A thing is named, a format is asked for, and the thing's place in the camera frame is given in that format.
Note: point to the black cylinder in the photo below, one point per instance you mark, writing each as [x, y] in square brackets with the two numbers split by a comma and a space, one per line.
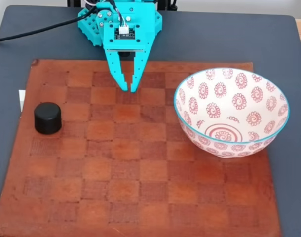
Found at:
[47, 118]

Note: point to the white bowl with red flowers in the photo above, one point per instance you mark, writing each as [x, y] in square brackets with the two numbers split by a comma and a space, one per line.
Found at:
[239, 103]

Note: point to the black table clamp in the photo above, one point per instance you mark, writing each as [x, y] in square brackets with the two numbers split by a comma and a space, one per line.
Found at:
[170, 5]
[72, 3]

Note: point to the brown leather chessboard mat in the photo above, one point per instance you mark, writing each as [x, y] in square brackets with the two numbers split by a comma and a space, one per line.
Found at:
[140, 172]

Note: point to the teal camera mount with board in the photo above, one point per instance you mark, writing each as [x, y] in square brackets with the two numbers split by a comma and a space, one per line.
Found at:
[111, 42]

